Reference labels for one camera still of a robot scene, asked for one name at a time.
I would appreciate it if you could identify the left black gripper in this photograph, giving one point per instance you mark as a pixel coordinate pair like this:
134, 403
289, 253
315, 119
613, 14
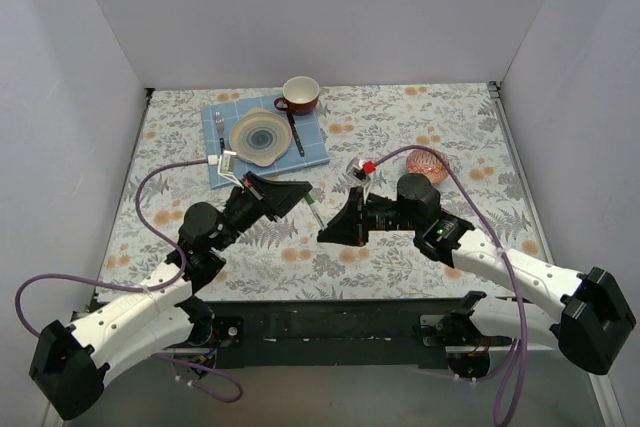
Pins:
256, 195

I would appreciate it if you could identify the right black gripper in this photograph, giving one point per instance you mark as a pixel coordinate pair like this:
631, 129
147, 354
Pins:
363, 215

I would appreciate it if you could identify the white green marker pen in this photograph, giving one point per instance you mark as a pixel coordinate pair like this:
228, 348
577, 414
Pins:
316, 213

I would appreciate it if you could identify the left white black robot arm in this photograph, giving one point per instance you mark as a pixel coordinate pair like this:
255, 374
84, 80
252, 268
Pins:
73, 363

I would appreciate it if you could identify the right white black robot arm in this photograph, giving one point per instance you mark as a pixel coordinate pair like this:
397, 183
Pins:
584, 315

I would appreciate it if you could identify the blue checkered cloth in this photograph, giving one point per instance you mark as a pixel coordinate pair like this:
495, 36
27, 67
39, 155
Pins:
307, 127

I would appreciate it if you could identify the beige plate with blue rings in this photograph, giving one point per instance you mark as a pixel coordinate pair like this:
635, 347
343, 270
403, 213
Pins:
260, 137

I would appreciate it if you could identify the red patterned bowl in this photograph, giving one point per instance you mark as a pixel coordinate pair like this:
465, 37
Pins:
425, 163

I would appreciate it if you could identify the red mug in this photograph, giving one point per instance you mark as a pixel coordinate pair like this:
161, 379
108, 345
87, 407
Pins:
300, 96

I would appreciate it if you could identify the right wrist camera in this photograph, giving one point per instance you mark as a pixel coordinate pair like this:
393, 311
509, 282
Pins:
361, 172

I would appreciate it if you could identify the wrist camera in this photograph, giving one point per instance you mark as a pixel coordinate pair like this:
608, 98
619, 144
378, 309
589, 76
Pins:
226, 169
361, 172

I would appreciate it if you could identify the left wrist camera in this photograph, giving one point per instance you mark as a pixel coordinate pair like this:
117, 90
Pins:
226, 169

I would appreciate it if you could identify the fork with dark handle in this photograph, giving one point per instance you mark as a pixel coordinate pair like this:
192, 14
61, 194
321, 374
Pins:
220, 129

